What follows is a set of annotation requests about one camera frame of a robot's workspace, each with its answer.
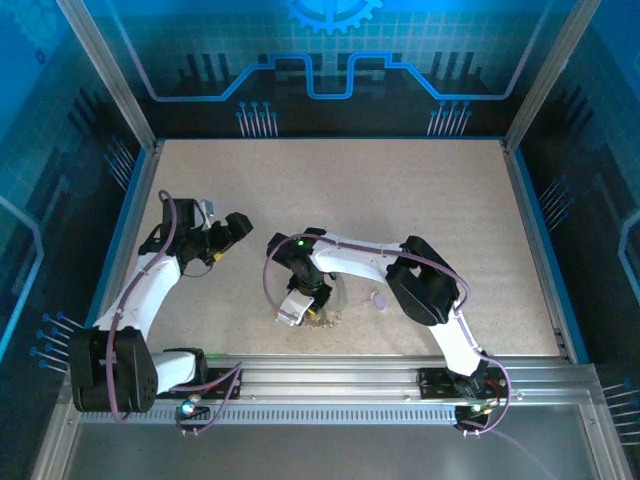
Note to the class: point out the purple plastic key tag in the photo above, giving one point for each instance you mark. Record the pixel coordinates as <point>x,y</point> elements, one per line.
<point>381,303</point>

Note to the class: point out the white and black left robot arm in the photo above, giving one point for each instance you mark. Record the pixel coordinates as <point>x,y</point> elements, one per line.
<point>150,295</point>

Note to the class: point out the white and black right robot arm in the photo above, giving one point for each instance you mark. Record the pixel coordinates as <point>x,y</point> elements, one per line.
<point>360,260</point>

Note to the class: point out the small green LED board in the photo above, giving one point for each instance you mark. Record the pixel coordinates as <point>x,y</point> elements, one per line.
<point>477,409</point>
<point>189,409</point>

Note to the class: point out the long aluminium mounting rail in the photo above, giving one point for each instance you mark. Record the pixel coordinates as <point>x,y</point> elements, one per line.
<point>325,380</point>

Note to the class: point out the aluminium side rail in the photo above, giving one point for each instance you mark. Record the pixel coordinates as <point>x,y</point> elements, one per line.
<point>132,200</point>
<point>535,250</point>

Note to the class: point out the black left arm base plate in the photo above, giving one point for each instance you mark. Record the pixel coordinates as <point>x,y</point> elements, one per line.
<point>220,377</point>

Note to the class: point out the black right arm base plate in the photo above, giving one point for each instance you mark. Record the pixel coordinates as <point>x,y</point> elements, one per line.
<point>432,385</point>

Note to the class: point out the aluminium frame post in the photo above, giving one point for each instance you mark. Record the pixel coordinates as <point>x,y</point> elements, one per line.
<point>107,75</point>
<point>545,75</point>

